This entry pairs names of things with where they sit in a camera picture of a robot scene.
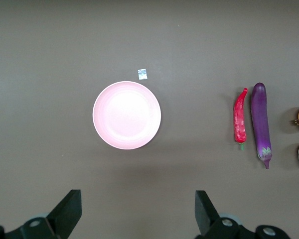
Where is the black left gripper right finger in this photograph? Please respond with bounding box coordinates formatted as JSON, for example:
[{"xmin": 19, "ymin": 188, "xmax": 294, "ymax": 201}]
[{"xmin": 194, "ymin": 190, "xmax": 256, "ymax": 239}]

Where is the pink round plate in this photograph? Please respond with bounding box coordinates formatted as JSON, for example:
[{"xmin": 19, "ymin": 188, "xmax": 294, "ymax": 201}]
[{"xmin": 92, "ymin": 81, "xmax": 162, "ymax": 150}]

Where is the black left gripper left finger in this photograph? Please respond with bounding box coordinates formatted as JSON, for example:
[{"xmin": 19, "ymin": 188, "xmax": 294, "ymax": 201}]
[{"xmin": 4, "ymin": 189, "xmax": 82, "ymax": 239}]

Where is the red chili pepper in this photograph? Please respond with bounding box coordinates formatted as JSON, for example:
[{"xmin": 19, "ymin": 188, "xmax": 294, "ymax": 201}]
[{"xmin": 233, "ymin": 88, "xmax": 249, "ymax": 151}]

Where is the purple eggplant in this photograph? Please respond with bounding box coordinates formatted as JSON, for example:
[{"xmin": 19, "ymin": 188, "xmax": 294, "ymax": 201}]
[{"xmin": 251, "ymin": 82, "xmax": 273, "ymax": 170}]

